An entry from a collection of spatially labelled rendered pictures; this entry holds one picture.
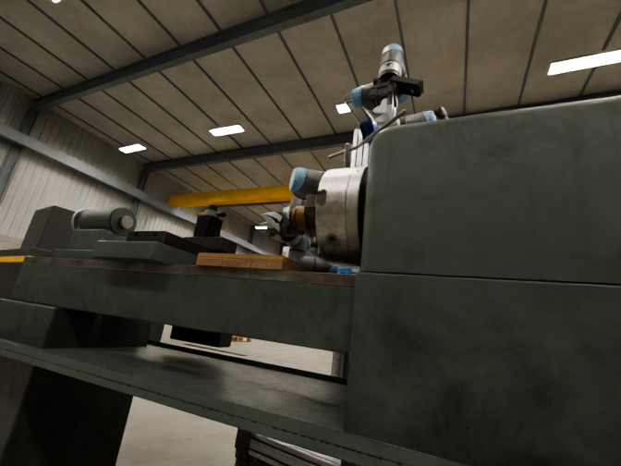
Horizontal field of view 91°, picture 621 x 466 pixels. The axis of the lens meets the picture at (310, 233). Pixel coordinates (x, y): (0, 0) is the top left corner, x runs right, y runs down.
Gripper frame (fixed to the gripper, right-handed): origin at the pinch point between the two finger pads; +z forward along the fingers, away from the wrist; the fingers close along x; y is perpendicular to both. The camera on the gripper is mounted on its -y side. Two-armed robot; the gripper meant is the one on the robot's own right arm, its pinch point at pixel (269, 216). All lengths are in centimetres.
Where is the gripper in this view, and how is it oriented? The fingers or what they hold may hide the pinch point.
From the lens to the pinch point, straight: 108.6
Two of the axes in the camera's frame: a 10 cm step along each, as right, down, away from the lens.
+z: -3.8, -3.1, -8.7
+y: -9.1, -0.1, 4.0
